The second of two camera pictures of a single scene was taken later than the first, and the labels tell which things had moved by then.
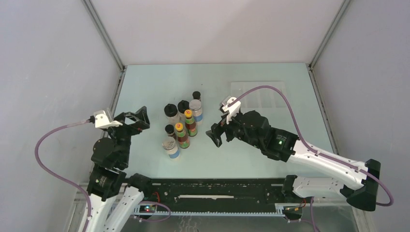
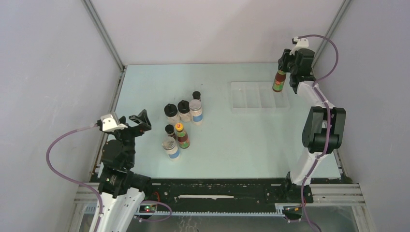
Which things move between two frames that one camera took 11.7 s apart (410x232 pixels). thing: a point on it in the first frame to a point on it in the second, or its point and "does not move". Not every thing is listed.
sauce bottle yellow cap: x=183 y=140 does not move
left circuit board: x=146 y=209 does not move
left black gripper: x=141 y=116 does not move
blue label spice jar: x=196 y=105 does not move
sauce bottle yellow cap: x=190 y=123 to x=279 y=81
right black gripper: x=223 y=127 to x=285 y=57
